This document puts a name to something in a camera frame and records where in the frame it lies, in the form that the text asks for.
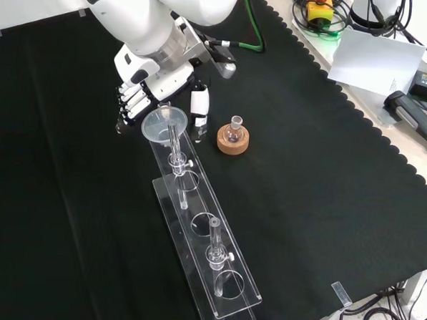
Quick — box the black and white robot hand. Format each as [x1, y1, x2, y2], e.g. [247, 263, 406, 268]
[109, 43, 215, 145]

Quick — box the translucent plastic funnel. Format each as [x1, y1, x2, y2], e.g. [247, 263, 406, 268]
[139, 105, 188, 156]

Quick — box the clear acrylic funnel stand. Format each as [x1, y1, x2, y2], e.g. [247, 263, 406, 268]
[139, 102, 274, 320]

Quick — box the small round-bottom glass flask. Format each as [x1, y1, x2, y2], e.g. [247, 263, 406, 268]
[224, 114, 247, 144]

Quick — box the black bench cloth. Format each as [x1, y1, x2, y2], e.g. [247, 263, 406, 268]
[0, 0, 427, 320]

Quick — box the yellow stop button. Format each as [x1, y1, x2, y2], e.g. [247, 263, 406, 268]
[305, 0, 335, 24]

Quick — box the white paper sheet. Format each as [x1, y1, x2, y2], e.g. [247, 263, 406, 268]
[326, 24, 427, 98]

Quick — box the black handheld device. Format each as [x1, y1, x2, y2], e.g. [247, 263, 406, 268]
[381, 89, 427, 153]

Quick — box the clear plastic marker strip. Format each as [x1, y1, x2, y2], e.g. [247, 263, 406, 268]
[330, 280, 354, 308]

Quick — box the cork ring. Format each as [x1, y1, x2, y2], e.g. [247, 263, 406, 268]
[215, 124, 252, 157]

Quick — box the green cable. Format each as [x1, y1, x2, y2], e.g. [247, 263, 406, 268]
[237, 0, 269, 54]

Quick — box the white cylinder with black strap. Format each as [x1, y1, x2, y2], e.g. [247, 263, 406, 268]
[348, 0, 402, 34]

